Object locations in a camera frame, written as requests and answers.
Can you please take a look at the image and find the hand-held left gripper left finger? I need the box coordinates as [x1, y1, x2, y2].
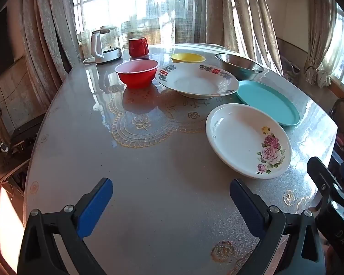
[17, 178, 114, 275]

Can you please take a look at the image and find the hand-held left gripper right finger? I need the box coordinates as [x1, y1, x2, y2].
[229, 178, 326, 275]

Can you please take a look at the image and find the white rose-print plate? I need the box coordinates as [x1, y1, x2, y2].
[205, 103, 292, 180]

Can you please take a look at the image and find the teal plastic plate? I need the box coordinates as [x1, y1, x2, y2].
[236, 80, 300, 127]

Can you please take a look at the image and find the stainless steel bowl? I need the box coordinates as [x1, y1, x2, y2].
[215, 53, 265, 81]

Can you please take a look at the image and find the red plastic bowl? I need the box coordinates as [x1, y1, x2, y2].
[114, 59, 159, 89]

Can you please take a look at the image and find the large white printed-rim plate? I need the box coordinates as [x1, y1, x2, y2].
[155, 62, 239, 99]

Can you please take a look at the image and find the yellow plastic bowl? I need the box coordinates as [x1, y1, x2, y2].
[170, 53, 206, 64]

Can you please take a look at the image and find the round-back wooden chair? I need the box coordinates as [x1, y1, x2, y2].
[330, 97, 344, 152]

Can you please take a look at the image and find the dark low cabinet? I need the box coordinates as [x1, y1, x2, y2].
[10, 115, 46, 161]

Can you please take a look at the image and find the floral fabric bag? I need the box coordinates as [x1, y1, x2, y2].
[281, 57, 302, 81]

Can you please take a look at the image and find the tied beige curtain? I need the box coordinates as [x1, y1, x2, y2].
[303, 0, 337, 89]

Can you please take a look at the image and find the glass electric kettle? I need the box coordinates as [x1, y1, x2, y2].
[90, 26, 123, 64]

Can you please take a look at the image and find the red mug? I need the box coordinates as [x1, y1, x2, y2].
[128, 37, 150, 58]

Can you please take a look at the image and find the beige patterned curtain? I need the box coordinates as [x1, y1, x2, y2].
[20, 0, 83, 104]
[203, 0, 283, 76]

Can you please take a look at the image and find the white sheer curtain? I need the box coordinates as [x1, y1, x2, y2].
[73, 0, 207, 46]

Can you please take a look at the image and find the large grid window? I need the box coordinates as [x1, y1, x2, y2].
[73, 0, 207, 46]

